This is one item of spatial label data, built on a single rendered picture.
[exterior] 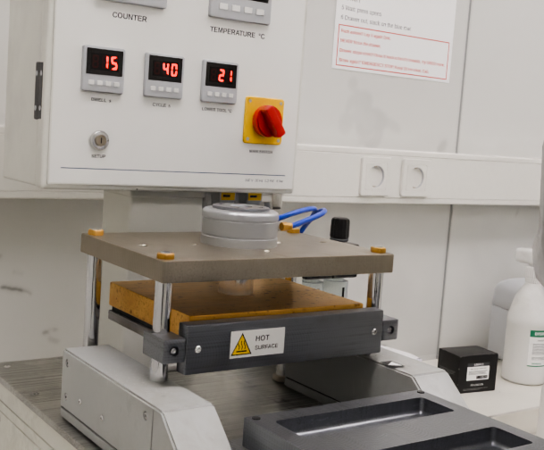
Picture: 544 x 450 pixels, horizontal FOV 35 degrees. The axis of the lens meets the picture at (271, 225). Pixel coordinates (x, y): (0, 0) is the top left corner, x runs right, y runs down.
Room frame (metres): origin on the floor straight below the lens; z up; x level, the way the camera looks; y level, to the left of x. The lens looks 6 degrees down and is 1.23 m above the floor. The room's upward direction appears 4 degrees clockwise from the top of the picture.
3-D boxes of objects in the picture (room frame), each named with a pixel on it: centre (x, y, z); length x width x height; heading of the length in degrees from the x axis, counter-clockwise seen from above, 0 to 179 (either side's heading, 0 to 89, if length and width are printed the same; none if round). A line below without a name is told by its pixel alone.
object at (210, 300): (0.89, 0.03, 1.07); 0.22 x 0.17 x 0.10; 125
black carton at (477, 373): (1.52, -0.37, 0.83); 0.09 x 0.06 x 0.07; 118
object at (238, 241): (0.93, 0.03, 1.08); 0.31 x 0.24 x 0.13; 125
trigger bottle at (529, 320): (1.60, -0.50, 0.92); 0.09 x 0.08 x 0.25; 43
